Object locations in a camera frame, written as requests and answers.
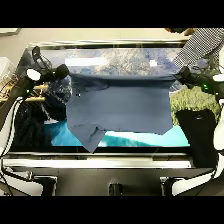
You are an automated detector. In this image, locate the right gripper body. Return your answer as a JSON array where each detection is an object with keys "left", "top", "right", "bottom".
[{"left": 174, "top": 65, "right": 195, "bottom": 88}]

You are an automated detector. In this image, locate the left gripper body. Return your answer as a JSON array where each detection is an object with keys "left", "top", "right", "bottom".
[{"left": 52, "top": 63, "right": 71, "bottom": 81}]

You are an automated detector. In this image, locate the blue T-shirt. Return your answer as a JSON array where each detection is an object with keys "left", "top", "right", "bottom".
[{"left": 65, "top": 72, "right": 178, "bottom": 154}]

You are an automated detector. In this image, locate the checked shirt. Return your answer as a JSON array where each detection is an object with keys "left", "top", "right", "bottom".
[{"left": 172, "top": 28, "right": 224, "bottom": 73}]

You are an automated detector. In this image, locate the black garment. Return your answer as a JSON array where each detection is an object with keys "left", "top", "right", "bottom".
[{"left": 175, "top": 108, "right": 218, "bottom": 168}]

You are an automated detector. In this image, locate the silver frame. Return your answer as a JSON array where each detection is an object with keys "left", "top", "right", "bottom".
[{"left": 0, "top": 151, "right": 224, "bottom": 197}]

